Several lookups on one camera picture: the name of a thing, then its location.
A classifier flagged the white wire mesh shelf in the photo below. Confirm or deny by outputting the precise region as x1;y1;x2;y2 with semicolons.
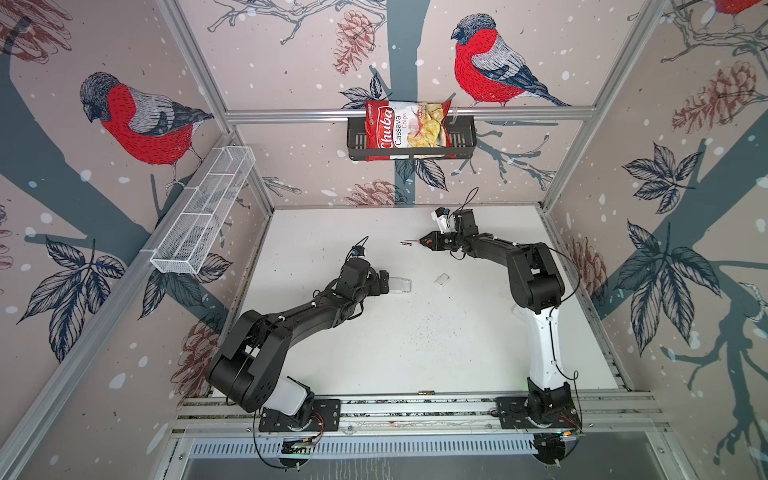
150;146;255;275

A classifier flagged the black wall basket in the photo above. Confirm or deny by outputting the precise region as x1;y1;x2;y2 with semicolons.
346;116;477;161

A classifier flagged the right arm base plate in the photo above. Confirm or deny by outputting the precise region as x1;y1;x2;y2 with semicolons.
494;396;582;430

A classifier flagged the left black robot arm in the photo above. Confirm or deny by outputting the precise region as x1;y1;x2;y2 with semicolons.
206;257;390;413

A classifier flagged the white battery cover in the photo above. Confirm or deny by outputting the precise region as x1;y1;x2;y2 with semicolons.
434;273;451;287

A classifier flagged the aluminium frame crossbar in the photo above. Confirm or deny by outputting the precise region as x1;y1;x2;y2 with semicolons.
225;106;597;125

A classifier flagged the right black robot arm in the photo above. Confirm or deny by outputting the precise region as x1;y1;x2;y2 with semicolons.
419;207;581;428

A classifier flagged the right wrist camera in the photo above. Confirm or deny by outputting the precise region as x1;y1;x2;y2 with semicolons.
431;207;453;234

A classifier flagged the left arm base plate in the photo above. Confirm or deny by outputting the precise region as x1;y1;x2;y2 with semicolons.
258;398;341;433

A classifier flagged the red cassava chips bag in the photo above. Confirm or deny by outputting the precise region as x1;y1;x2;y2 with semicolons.
365;100;452;150

